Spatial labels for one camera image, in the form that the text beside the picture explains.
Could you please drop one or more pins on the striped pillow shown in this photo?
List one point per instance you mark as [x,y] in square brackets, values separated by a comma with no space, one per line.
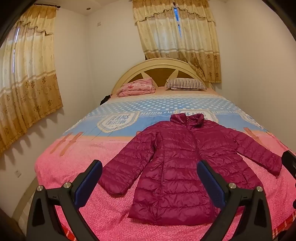
[185,83]

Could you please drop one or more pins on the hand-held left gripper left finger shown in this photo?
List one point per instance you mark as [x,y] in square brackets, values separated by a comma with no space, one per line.
[89,179]

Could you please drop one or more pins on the folded pink floral quilt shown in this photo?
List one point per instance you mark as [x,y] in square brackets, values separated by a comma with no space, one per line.
[136,88]

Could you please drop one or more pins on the bed with pink-blue bedspread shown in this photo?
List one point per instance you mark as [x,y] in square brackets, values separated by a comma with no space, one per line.
[76,157]

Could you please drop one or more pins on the white wall socket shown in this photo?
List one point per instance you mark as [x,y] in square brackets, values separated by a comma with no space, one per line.
[17,173]

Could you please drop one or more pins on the dark cloth beside bed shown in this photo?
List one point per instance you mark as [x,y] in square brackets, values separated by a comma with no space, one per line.
[105,99]

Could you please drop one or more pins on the cream wooden bed headboard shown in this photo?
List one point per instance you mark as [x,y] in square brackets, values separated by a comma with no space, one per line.
[157,74]

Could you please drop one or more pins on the beige floral curtain with valance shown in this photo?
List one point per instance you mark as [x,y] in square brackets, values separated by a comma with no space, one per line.
[173,34]
[27,81]

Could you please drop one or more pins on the dark curtain rod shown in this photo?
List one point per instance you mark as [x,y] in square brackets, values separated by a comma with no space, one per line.
[49,5]

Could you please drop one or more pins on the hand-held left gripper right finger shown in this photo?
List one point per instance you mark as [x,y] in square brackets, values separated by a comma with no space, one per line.
[211,183]

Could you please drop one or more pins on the magenta puffer jacket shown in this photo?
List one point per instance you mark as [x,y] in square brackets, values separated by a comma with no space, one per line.
[175,166]

